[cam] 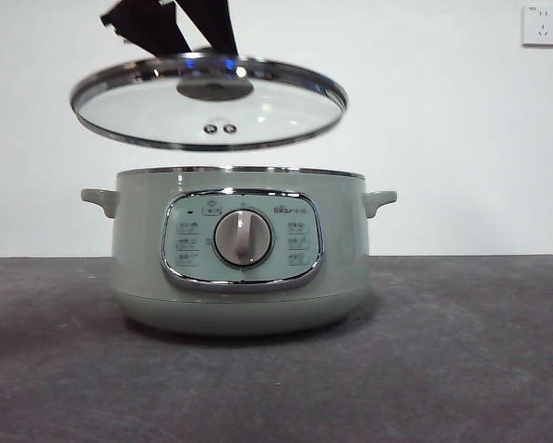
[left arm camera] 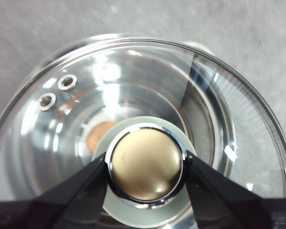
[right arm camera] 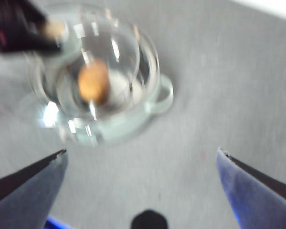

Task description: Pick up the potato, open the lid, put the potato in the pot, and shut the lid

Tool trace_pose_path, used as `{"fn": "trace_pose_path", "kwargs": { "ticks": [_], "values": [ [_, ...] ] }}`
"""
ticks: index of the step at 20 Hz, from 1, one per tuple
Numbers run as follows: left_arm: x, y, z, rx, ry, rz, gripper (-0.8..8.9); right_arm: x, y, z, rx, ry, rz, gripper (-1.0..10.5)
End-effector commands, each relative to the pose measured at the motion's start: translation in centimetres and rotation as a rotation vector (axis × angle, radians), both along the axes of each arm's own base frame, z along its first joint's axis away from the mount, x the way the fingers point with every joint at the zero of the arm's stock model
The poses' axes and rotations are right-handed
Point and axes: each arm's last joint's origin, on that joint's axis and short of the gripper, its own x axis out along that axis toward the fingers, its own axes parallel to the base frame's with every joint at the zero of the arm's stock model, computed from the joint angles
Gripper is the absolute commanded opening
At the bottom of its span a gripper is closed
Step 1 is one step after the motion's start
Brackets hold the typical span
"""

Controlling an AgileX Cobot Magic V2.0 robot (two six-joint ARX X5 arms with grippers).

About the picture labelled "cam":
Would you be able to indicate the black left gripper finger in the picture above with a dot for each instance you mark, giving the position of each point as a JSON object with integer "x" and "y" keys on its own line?
{"x": 216, "y": 23}
{"x": 151, "y": 23}

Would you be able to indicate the glass lid with green knob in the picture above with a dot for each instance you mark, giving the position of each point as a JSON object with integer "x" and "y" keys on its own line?
{"x": 280, "y": 115}

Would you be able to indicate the pale green electric pot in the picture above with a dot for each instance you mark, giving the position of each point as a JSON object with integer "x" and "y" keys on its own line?
{"x": 133, "y": 258}

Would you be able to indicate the white wall socket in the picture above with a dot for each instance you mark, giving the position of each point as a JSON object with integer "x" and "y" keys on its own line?
{"x": 541, "y": 25}

